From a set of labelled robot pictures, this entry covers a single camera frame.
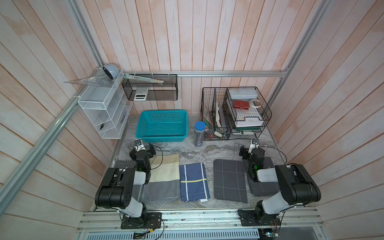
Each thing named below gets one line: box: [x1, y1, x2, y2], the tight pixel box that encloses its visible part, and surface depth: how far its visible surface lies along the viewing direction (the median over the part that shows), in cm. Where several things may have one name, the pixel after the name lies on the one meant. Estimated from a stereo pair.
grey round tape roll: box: [103, 63, 120, 80], surface depth 85 cm
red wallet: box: [233, 100, 250, 110], surface depth 98 cm
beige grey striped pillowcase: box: [142, 153, 181, 201], surface depth 86 cm
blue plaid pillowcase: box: [179, 163, 211, 203], surface depth 86 cm
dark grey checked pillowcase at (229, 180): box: [213, 159, 248, 203], surface depth 87 cm
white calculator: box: [134, 87, 149, 101], surface depth 100 cm
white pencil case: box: [228, 88, 258, 100], surface depth 107 cm
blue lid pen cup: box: [194, 121, 206, 147], surface depth 94 cm
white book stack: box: [234, 117, 264, 128], surface depth 94 cm
